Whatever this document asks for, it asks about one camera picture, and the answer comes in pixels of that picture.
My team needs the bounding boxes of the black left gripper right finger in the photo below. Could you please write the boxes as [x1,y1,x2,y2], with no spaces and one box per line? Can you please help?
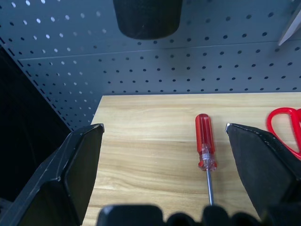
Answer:
[225,122,301,222]

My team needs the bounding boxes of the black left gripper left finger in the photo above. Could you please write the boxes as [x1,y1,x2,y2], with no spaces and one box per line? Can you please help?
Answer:
[0,123,105,226]

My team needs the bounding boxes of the grey pegboard panel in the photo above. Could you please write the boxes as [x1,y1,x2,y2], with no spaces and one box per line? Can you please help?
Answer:
[0,0,301,131]

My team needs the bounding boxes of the black cylindrical holder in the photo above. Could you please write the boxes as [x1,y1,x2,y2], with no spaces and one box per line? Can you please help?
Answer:
[112,0,183,40]

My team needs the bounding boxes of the red handled scissors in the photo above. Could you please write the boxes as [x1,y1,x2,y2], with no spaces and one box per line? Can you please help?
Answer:
[267,107,301,161]

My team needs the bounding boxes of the red handled screwdriver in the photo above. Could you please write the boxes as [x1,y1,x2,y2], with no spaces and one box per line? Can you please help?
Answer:
[195,113,216,206]

